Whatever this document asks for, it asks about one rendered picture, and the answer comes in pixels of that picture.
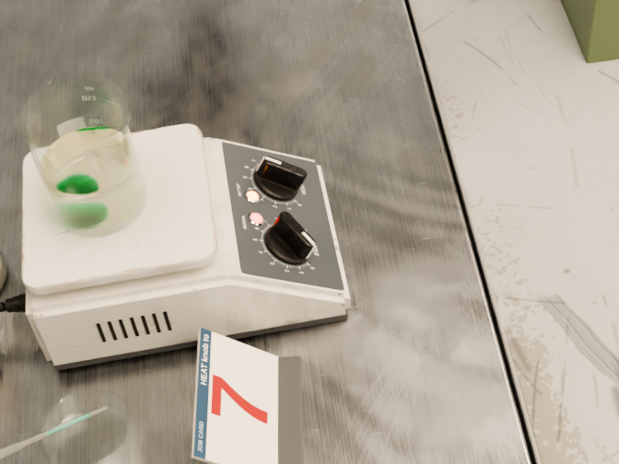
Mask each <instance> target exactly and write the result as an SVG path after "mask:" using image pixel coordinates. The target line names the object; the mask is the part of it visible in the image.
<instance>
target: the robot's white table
mask: <svg viewBox="0 0 619 464"><path fill-rule="evenodd" d="M405 3H406V6H407V10H408V13H409V17H410V19H411V23H412V27H413V30H414V34H415V39H416V43H417V47H418V50H419V53H420V57H421V60H422V64H423V66H424V70H425V74H426V80H427V83H428V86H429V90H430V94H431V97H432V100H433V104H434V107H435V111H436V114H437V117H438V123H439V127H440V131H441V133H442V137H443V141H444V144H445V147H446V151H447V154H448V158H449V162H450V167H451V170H452V174H453V178H454V180H455V184H456V188H457V191H458V194H459V198H460V201H461V208H462V210H463V214H464V218H465V221H466V225H467V227H468V231H469V235H470V238H471V242H472V245H473V251H474V255H475V258H476V261H477V265H478V268H479V272H480V274H481V278H482V282H483V285H484V289H485V294H486V298H487V302H488V305H489V308H490V312H491V315H492V319H493V322H494V325H495V329H496V335H497V338H498V341H499V345H500V349H501V352H502V355H503V359H504V362H505V366H506V369H507V372H508V378H509V382H510V386H511V388H512V392H513V396H514V399H515V402H516V406H517V409H518V413H519V417H520V422H521V426H522V429H523V433H524V435H525V439H526V443H527V446H528V449H529V453H530V456H531V463H532V464H619V59H614V60H608V61H601V62H595V63H586V60H585V58H584V55H583V53H582V50H581V49H580V47H579V44H578V40H577V38H576V36H575V33H574V31H573V29H572V27H571V24H570V22H569V20H568V17H567V15H566V11H565V9H564V7H563V5H562V2H561V0H405Z"/></svg>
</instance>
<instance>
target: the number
mask: <svg viewBox="0 0 619 464"><path fill-rule="evenodd" d="M270 409H271V357H270V356H268V355H265V354H261V353H258V352H255V351H253V350H251V349H248V348H246V347H243V346H240V345H238V344H235V343H233V342H229V341H226V340H224V339H221V338H219V337H216V336H214V335H212V339H211V359H210V378H209V398H208V417H207V437H206V455H207V456H209V457H212V458H218V459H221V460H224V461H226V462H229V463H232V464H270Z"/></svg>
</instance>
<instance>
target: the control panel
mask: <svg viewBox="0 0 619 464"><path fill-rule="evenodd" d="M222 149H223V155H224V161H225V168H226V173H227V180H228V191H229V198H230V204H231V210H232V216H233V222H234V228H235V235H236V240H237V247H238V254H239V265H240V269H241V272H242V273H245V274H249V275H254V276H260V277H265V278H271V279H276V280H282V281H287V282H292V283H298V284H308V285H313V286H318V287H324V288H330V289H335V290H344V284H343V280H342V275H341V272H340V267H339V263H338V259H337V255H336V250H335V246H334V242H333V234H332V230H331V226H330V222H329V217H328V214H327V209H326V205H325V201H324V197H323V192H322V188H321V181H320V176H319V172H318V168H317V165H316V162H312V161H308V160H304V159H300V158H295V157H288V156H283V155H279V154H275V153H271V152H266V151H262V150H258V149H254V148H249V147H246V146H241V145H233V144H230V143H225V142H222ZM266 156H269V157H274V158H277V159H279V160H282V161H285V162H286V163H289V164H291V165H294V166H297V167H299V168H303V169H305V170H306V172H307V174H308V175H307V178H305V180H304V182H303V183H302V185H301V186H300V188H299V189H298V193H297V195H296V196H295V198H293V199H292V200H289V201H278V200H275V199H273V198H271V197H269V196H267V195H266V194H264V193H263V192H262V191H261V190H260V189H259V188H258V186H257V185H256V183H255V180H254V173H255V171H256V169H257V167H258V166H259V164H260V162H261V161H262V159H263V157H266ZM249 191H255V192H256V193H257V194H258V200H257V201H254V200H251V199H250V198H249V197H248V195H247V193H248V192H249ZM284 211H285V212H289V213H290V214H291V215H292V216H293V217H294V218H295V219H296V220H297V221H298V222H299V223H300V225H301V226H302V227H303V228H304V229H305V230H306V231H307V232H308V233H309V234H310V236H311V237H312V238H313V239H314V240H315V241H316V248H315V250H314V251H313V252H312V253H311V255H310V256H309V259H308V260H307V261H306V262H304V263H302V264H300V265H292V264H287V263H284V262H282V261H280V260H278V259H277V258H276V257H275V256H274V255H273V254H272V253H271V252H270V251H269V249H268V248H267V247H266V244H265V240H264V238H265V234H266V232H267V231H268V229H269V228H270V227H271V226H273V224H274V222H275V220H276V218H277V217H278V216H279V215H280V213H281V212H284ZM252 214H258V215H260V216H261V217H262V219H263V220H262V222H261V223H255V222H254V221H252V220H251V215H252Z"/></svg>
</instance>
